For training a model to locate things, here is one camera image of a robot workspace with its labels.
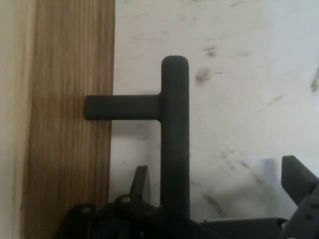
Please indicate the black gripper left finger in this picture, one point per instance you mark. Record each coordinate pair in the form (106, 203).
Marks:
(129, 221)

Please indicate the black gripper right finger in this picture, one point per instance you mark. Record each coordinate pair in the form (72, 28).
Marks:
(302, 185)

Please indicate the wooden cabinet door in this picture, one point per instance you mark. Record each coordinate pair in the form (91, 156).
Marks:
(69, 104)

